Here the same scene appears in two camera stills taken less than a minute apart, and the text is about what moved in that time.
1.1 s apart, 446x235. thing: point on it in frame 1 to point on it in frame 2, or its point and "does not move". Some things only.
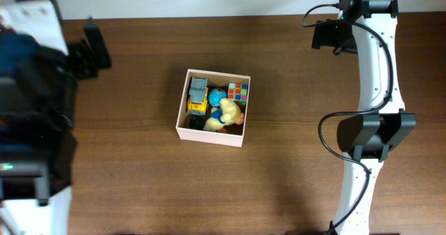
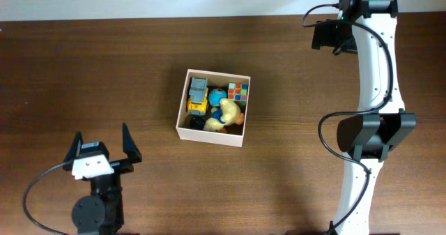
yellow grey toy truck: [198, 102] does not move
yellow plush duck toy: [225, 115] does not move
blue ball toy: [215, 95] does not move
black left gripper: [101, 51] to [132, 147]
